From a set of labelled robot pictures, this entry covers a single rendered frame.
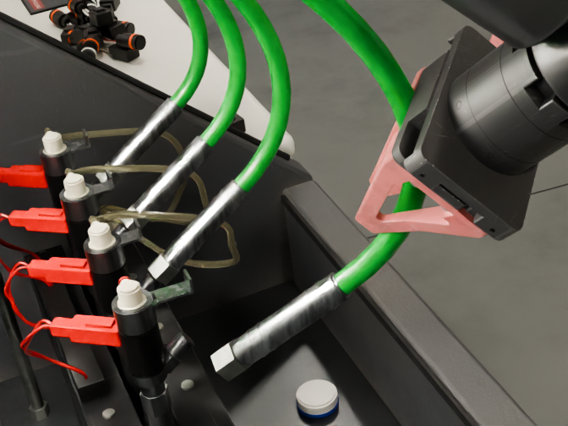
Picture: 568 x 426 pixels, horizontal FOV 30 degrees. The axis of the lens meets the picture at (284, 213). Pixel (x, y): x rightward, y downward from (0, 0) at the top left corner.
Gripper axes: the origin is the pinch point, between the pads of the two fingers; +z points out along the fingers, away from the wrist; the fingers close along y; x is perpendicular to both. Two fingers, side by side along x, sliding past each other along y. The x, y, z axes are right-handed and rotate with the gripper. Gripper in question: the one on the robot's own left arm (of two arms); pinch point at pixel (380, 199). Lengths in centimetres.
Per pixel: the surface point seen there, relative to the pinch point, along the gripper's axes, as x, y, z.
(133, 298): -5.4, 2.4, 19.4
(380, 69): -5.7, -0.5, -6.9
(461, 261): 85, -124, 128
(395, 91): -4.3, -0.4, -6.5
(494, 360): 90, -92, 113
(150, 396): 0.4, 4.5, 25.6
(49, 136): -15.3, -15.2, 33.9
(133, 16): -14, -64, 67
